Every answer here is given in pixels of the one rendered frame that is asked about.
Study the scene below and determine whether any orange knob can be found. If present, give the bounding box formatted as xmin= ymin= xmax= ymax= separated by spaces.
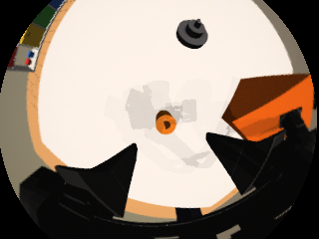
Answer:
xmin=157 ymin=111 xmax=175 ymax=135

